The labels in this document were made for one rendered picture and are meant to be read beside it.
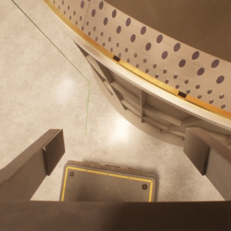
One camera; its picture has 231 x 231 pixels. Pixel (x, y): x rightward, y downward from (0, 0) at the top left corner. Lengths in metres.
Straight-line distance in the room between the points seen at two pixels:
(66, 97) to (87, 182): 0.88
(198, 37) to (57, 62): 1.72
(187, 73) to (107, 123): 1.27
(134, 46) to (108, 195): 1.09
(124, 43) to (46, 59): 1.69
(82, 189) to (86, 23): 1.13
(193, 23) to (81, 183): 1.21
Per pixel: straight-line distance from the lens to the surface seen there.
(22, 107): 2.01
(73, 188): 1.36
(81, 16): 0.45
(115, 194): 1.28
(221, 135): 0.81
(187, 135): 0.17
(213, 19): 0.32
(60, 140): 0.16
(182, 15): 0.33
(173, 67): 0.35
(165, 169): 1.56
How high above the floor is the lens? 1.52
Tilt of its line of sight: 78 degrees down
